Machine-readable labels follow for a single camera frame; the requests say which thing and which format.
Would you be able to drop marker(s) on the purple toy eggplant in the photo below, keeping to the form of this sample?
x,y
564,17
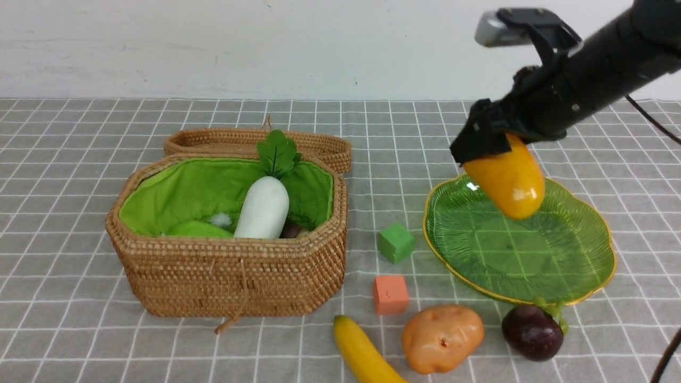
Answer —
x,y
292,229

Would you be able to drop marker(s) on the white toy radish green leaves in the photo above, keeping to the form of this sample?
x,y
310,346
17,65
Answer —
x,y
266,203

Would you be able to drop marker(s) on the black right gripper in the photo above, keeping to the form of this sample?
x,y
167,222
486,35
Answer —
x,y
533,111

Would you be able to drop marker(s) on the woven wicker basket green lining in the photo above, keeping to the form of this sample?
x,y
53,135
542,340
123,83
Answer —
x,y
228,277

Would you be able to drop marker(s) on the woven wicker basket lid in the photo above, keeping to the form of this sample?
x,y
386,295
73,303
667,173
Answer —
x,y
335,152

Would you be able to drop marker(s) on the green leaf-shaped glass plate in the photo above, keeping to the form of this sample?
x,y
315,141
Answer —
x,y
563,254

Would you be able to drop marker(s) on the grey checked tablecloth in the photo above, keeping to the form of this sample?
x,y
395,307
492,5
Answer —
x,y
68,314

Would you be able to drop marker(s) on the orange foam cube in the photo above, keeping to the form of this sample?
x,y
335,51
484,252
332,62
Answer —
x,y
390,294

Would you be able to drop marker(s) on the dark purple toy mangosteen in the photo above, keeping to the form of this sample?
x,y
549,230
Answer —
x,y
535,330

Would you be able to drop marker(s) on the yellow toy banana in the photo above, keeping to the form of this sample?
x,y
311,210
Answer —
x,y
359,353

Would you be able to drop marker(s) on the orange toy mango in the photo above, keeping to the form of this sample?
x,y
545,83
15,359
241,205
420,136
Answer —
x,y
513,180

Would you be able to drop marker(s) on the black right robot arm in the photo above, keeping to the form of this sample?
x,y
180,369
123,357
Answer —
x,y
577,77

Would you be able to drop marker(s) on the green foam cube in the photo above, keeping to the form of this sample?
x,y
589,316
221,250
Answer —
x,y
395,242

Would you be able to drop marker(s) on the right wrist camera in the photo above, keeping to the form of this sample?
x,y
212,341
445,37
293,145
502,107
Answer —
x,y
542,28

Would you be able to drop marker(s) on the green toy bitter gourd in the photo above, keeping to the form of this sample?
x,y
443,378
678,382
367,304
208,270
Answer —
x,y
196,228

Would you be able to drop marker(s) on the brown toy potato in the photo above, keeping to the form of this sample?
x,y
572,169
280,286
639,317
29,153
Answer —
x,y
439,338

